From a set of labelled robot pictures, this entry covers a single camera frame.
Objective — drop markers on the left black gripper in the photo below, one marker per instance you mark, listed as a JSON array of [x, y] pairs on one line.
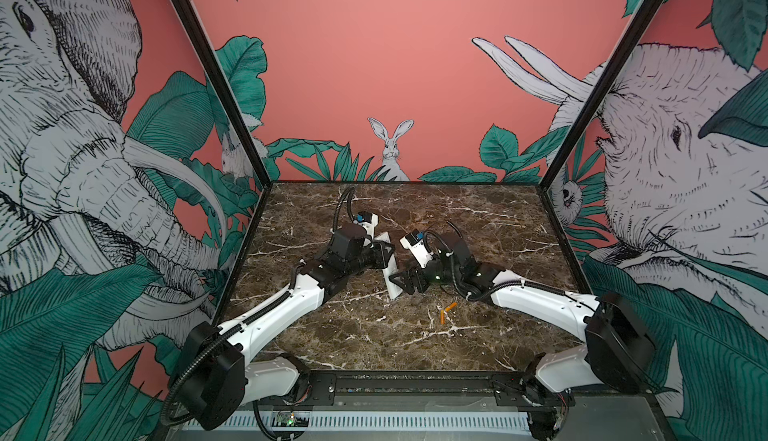
[[382, 259]]

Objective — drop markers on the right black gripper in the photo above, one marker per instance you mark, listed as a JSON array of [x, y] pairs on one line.
[[411, 276]]

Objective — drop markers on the white remote control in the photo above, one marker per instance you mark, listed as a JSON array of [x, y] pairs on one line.
[[391, 266]]

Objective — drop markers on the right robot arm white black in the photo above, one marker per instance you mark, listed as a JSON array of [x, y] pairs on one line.
[[615, 349]]

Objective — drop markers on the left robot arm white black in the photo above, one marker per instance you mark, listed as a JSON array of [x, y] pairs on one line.
[[217, 371]]

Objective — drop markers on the small green circuit board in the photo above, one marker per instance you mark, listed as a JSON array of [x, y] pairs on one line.
[[291, 420]]

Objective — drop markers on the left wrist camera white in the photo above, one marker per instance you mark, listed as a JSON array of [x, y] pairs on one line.
[[369, 222]]

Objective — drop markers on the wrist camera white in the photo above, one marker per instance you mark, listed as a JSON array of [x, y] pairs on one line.
[[414, 242], [369, 222]]

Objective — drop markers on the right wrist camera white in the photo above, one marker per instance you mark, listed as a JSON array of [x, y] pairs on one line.
[[414, 242]]

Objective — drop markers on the black mounting rail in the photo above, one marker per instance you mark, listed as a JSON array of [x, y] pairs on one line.
[[505, 388]]

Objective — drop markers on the left black frame post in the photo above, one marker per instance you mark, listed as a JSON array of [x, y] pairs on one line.
[[194, 29]]

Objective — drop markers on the black frame post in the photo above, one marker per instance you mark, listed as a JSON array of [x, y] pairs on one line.
[[633, 33], [194, 29]]

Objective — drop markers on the right black frame post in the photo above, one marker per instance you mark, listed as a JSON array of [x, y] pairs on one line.
[[633, 33]]

